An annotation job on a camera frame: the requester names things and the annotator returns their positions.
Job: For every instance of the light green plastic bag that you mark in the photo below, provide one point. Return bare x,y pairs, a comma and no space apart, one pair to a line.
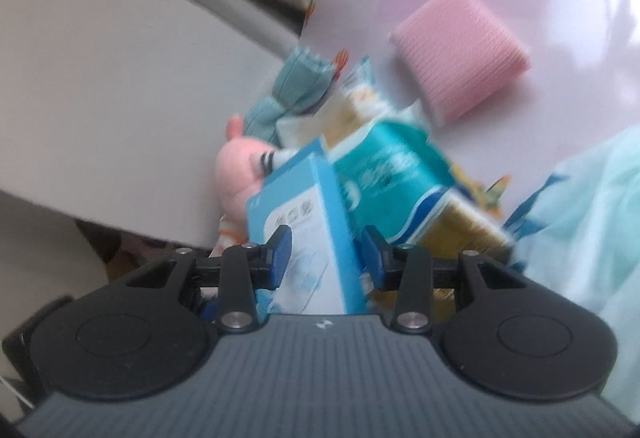
579,236

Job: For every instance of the gold snack packet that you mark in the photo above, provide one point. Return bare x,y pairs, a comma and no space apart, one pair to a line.
455,225

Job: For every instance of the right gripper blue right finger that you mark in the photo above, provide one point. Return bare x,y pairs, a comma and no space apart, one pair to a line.
388,265

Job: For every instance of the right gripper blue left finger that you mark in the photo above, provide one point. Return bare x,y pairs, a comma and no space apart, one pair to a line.
258,266

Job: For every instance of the teal tissue pack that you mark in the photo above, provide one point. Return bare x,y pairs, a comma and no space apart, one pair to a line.
391,177

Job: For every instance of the pink folded towel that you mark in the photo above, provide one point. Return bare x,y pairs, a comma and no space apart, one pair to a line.
460,54

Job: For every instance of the blue white tissue box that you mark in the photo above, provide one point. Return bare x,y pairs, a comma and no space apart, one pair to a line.
323,273

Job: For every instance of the teal folded cloth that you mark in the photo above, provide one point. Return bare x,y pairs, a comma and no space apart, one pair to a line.
302,82

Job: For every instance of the beige sofa armrest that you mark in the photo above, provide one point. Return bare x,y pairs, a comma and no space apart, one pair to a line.
113,111

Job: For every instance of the pink plush pig toy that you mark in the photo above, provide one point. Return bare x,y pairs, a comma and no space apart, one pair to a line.
242,164

